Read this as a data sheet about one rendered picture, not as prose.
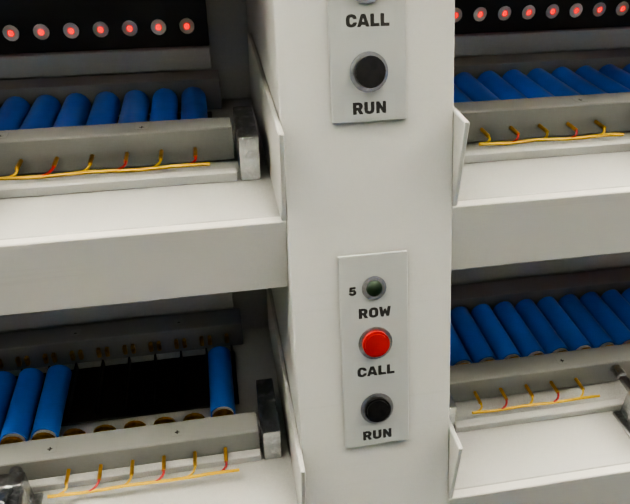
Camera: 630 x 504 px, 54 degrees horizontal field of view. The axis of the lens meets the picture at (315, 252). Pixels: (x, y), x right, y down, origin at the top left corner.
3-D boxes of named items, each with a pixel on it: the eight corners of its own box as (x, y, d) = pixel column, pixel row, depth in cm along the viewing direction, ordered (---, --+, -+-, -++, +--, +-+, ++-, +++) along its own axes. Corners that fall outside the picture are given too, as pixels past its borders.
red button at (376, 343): (390, 356, 36) (390, 331, 36) (363, 359, 36) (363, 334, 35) (385, 349, 37) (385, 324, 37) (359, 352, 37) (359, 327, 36)
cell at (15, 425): (47, 382, 48) (30, 450, 43) (22, 385, 48) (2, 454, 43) (41, 365, 47) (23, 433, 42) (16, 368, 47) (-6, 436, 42)
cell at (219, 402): (231, 361, 50) (236, 423, 45) (208, 363, 50) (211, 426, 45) (229, 344, 49) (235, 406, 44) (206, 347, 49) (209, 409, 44)
